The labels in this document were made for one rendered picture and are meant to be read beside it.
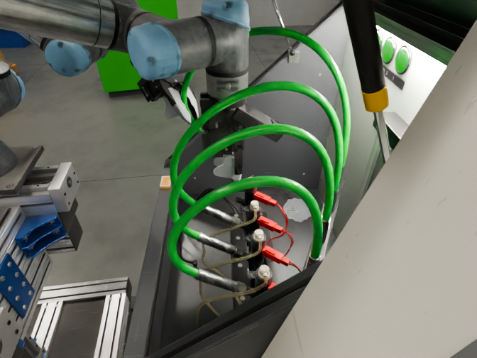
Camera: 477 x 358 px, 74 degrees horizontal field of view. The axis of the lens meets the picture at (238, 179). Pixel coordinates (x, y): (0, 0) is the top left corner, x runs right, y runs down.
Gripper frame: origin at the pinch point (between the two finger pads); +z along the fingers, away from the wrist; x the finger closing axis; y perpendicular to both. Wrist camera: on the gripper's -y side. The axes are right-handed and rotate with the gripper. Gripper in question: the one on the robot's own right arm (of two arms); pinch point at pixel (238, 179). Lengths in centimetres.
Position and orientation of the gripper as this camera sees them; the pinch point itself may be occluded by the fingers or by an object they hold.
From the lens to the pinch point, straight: 70.5
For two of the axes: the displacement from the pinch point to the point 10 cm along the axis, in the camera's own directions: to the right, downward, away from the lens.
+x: 0.6, 6.2, -7.8
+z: 0.0, 7.9, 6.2
